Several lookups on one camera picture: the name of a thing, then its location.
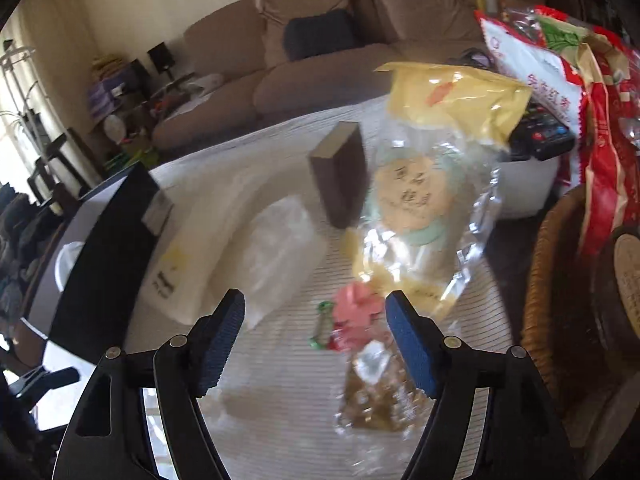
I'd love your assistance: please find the yellow snack bag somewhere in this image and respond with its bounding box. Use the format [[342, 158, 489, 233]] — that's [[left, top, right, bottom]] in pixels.
[[374, 61, 532, 153]]

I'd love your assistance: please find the red white snack bag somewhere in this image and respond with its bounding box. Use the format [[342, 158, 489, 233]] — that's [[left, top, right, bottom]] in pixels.
[[475, 5, 588, 136]]

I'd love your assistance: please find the white box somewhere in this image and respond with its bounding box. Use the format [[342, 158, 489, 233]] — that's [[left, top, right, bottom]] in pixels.
[[500, 150, 561, 218]]

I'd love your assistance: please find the black remote control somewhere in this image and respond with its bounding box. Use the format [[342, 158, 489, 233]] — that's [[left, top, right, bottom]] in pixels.
[[510, 102, 576, 161]]

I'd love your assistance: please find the white bear print bag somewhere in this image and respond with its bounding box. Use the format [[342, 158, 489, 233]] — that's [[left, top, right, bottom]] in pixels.
[[142, 160, 328, 328]]

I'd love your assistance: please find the white coat rack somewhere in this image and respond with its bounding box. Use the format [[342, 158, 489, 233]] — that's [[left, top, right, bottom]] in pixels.
[[0, 42, 66, 171]]

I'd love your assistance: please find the brown sofa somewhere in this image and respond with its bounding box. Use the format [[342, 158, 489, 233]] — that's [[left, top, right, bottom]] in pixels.
[[150, 0, 501, 151]]

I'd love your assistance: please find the dark wooden chair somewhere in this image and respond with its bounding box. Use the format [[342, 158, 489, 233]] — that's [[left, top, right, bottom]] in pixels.
[[27, 130, 106, 201]]

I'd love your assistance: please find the wicker basket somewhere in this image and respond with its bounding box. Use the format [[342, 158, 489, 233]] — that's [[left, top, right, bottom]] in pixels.
[[520, 187, 640, 411]]

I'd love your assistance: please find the green carabiner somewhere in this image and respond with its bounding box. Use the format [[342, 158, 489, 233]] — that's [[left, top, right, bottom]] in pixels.
[[309, 301, 337, 349]]

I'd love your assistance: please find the clear brown snack packet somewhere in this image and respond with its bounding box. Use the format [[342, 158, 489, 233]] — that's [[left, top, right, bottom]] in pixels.
[[332, 340, 433, 436]]

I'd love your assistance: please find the black speaker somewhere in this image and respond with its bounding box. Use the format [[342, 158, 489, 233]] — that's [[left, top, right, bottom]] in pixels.
[[147, 42, 176, 81]]

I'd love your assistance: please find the dark brown box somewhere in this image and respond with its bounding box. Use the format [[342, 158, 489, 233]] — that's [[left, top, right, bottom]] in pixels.
[[307, 121, 368, 229]]

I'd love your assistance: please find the clear cookie packet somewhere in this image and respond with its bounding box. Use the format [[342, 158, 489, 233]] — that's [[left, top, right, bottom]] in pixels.
[[350, 130, 503, 321]]

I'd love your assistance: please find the cluttered low table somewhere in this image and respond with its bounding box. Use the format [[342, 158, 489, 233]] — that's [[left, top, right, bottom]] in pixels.
[[150, 72, 226, 111]]

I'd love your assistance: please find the dark cushion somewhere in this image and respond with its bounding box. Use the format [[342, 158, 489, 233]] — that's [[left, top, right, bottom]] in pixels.
[[283, 8, 358, 62]]

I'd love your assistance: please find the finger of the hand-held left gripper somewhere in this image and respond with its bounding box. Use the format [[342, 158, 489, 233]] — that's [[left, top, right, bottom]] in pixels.
[[7, 367, 81, 399]]

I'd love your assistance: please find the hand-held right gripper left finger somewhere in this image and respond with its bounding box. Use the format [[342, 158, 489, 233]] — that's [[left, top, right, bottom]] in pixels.
[[52, 288, 247, 480]]

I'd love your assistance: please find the dark round tin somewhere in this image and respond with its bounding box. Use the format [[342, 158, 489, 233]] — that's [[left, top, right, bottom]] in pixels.
[[590, 225, 640, 361]]

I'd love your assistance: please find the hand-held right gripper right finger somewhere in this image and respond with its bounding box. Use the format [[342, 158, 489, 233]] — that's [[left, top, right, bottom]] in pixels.
[[385, 290, 583, 480]]

